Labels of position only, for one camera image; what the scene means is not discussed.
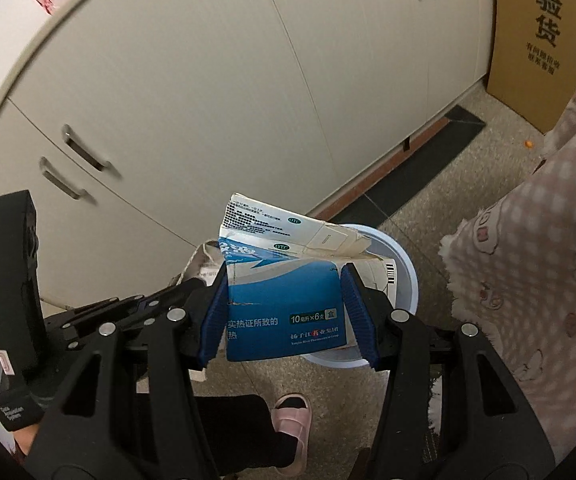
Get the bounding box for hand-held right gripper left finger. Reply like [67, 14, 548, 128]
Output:
[30, 261, 229, 480]

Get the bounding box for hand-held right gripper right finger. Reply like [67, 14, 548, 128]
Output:
[340, 261, 557, 480]

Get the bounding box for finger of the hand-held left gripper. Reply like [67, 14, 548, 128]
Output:
[62, 306, 169, 354]
[47, 271, 219, 329]

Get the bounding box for light blue trash bin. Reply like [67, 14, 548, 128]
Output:
[307, 223, 422, 369]

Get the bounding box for blue and white medicine box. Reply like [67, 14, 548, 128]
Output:
[215, 192, 399, 362]

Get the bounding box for person's leg in black pants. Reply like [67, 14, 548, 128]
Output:
[192, 394, 299, 480]

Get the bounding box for pink slipper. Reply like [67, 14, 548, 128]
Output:
[272, 393, 315, 479]

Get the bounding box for fluffy printed blanket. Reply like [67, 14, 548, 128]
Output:
[427, 42, 576, 463]

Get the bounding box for white cabinet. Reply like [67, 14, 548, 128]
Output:
[0, 0, 498, 311]

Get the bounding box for brown cardboard box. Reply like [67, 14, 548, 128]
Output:
[484, 0, 576, 137]

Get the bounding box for metal cabinet handle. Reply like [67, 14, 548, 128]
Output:
[62, 124, 121, 177]
[39, 156, 95, 202]

